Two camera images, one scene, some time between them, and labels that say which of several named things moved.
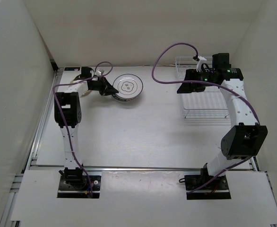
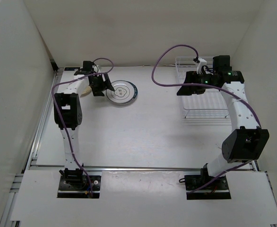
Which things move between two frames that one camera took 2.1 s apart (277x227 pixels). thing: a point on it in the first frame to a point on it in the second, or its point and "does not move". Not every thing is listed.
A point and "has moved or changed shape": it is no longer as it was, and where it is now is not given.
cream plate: (86, 93) does not move
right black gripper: (186, 88) does not move
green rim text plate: (125, 95) to (131, 91)
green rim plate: (129, 86) has moved or changed shape
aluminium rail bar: (139, 167) does not move
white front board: (144, 196) does not move
